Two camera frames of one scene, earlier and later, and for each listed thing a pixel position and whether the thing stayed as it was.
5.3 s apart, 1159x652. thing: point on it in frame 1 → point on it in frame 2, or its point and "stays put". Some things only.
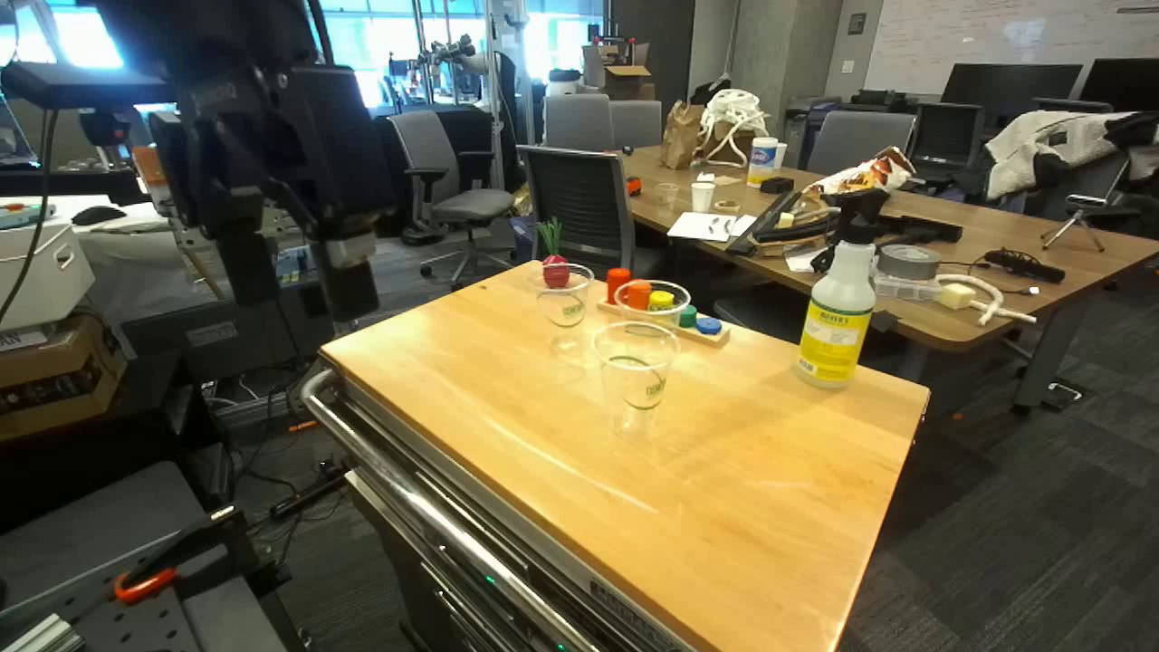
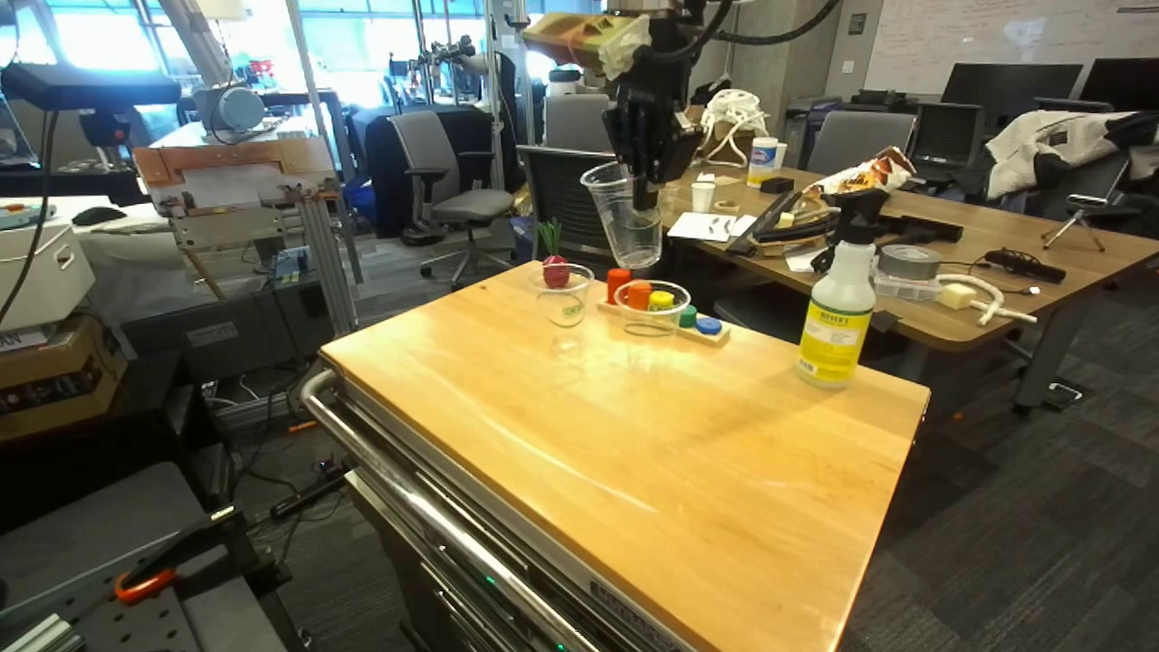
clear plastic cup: [640, 355] → [633, 228]
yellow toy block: [662, 299] stays put
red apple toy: [554, 273] stays put
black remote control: [1016, 260] stays put
